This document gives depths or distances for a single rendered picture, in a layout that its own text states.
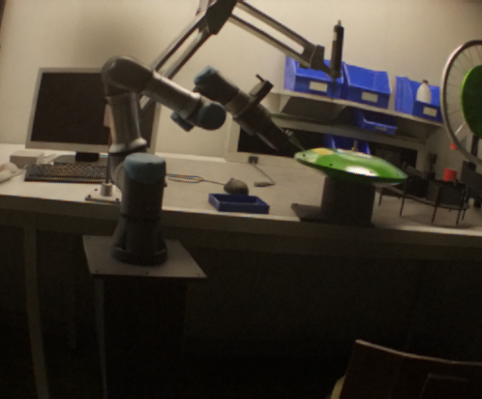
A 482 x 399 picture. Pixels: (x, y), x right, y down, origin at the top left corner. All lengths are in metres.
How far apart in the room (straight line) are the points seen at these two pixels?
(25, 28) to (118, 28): 0.45
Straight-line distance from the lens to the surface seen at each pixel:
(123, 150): 1.19
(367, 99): 2.18
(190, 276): 1.09
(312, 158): 1.35
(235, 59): 2.25
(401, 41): 2.49
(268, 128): 1.30
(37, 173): 1.53
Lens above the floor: 1.23
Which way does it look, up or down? 13 degrees down
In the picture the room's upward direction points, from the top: 8 degrees clockwise
